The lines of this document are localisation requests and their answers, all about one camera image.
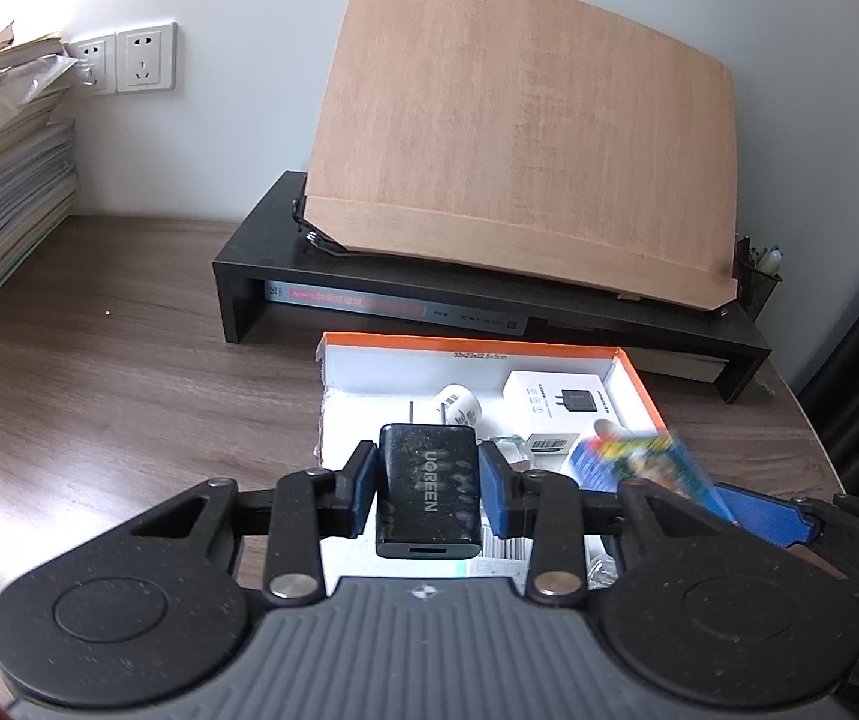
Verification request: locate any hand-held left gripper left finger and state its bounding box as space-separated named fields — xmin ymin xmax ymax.
xmin=103 ymin=441 xmax=383 ymax=608

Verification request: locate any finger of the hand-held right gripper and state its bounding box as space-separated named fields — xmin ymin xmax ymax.
xmin=718 ymin=485 xmax=859 ymax=572

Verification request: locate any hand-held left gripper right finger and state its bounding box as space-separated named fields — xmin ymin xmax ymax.
xmin=478 ymin=441 xmax=771 ymax=608

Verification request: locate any clear liquid refill bottle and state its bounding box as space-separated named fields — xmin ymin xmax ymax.
xmin=485 ymin=434 xmax=530 ymax=467

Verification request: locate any black charger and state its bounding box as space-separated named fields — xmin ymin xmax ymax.
xmin=374 ymin=423 xmax=485 ymax=560

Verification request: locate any white pill bottle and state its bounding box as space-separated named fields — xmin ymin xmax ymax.
xmin=432 ymin=383 xmax=483 ymax=441

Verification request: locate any orange and white cardboard box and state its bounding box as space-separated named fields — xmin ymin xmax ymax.
xmin=314 ymin=329 xmax=671 ymax=595

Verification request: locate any red playing card box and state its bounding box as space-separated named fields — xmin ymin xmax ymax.
xmin=570 ymin=426 xmax=740 ymax=527

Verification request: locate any white charger packaging box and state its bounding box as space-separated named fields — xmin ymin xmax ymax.
xmin=502 ymin=368 xmax=621 ymax=422

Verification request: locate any grey book with red stripe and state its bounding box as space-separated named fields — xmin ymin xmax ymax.
xmin=263 ymin=279 xmax=533 ymax=335

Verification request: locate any black mesh pen holder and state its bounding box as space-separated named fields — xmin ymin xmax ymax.
xmin=732 ymin=233 xmax=785 ymax=317

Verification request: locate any black monitor riser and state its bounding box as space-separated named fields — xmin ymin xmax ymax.
xmin=211 ymin=170 xmax=774 ymax=405

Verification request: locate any wooden book stand board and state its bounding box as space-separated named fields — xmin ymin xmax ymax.
xmin=301 ymin=0 xmax=743 ymax=313

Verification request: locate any stack of paper booklets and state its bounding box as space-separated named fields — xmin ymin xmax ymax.
xmin=0 ymin=21 xmax=83 ymax=347

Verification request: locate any clear plastic bag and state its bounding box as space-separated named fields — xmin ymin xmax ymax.
xmin=16 ymin=52 xmax=80 ymax=104

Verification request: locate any white wall socket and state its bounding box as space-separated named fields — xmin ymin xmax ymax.
xmin=68 ymin=33 xmax=118 ymax=97
xmin=113 ymin=20 xmax=179 ymax=95

